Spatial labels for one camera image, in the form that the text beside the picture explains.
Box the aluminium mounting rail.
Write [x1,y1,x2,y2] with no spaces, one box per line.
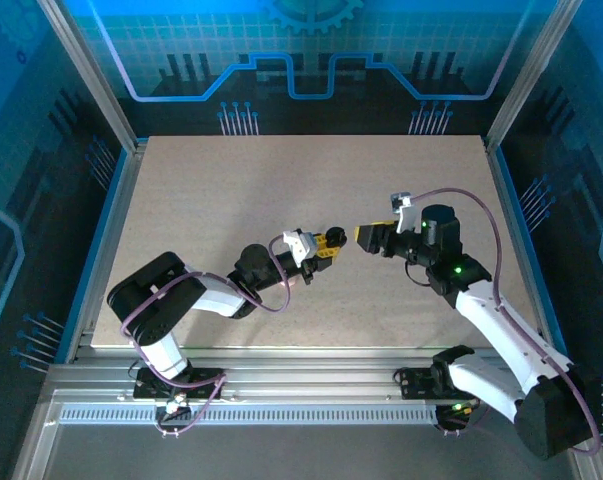
[45,347,582,404]

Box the slotted grey cable duct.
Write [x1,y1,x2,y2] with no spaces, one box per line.
[58,405,450,426]

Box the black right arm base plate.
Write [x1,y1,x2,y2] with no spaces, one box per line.
[393,367,482,401]

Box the aluminium frame post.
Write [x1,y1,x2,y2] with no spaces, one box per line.
[483,0,582,154]
[34,0,148,154]

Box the aluminium side frame rail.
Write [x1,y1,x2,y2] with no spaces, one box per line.
[65,142,150,364]
[483,137,565,351]

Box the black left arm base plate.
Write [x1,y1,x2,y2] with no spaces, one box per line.
[132,367,226,401]

